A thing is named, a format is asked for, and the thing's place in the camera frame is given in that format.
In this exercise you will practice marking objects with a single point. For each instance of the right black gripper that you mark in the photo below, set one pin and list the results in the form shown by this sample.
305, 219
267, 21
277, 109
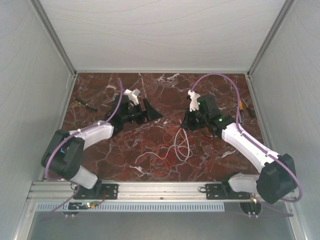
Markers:
186, 123

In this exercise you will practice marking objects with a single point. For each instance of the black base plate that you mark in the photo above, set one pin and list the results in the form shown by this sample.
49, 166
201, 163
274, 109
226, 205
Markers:
222, 191
109, 191

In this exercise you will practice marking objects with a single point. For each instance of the aluminium front rail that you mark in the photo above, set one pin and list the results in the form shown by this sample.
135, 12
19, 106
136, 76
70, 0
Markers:
128, 191

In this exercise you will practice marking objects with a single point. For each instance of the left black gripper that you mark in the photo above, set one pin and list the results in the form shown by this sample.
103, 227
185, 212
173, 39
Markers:
151, 114

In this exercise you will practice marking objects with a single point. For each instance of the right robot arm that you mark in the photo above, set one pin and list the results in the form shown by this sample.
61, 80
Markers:
276, 173

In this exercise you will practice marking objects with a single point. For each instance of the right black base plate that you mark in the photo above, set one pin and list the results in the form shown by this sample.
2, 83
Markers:
222, 191

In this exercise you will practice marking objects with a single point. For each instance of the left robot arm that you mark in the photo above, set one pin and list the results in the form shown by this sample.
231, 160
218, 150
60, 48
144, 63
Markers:
64, 153

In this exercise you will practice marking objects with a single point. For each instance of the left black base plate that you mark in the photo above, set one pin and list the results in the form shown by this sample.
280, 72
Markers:
109, 191

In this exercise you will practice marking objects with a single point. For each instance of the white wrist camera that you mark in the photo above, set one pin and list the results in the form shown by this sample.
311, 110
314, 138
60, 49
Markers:
194, 104
133, 96

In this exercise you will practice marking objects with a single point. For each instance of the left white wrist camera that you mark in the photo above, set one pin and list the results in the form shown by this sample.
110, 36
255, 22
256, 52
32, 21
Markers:
133, 96

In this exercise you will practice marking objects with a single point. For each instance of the long white zip tie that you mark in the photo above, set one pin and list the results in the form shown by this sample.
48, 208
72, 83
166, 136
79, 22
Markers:
182, 146

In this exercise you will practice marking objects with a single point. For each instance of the slotted grey cable duct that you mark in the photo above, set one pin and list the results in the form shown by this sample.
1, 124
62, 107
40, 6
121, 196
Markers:
145, 207

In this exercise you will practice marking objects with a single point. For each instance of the yellow handled screwdriver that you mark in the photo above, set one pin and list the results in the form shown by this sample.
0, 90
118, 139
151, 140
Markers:
241, 107

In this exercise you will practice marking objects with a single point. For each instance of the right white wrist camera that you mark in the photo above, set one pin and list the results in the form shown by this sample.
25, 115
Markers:
194, 104

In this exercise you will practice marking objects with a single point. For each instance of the small circuit board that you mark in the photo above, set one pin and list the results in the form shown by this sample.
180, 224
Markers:
91, 204

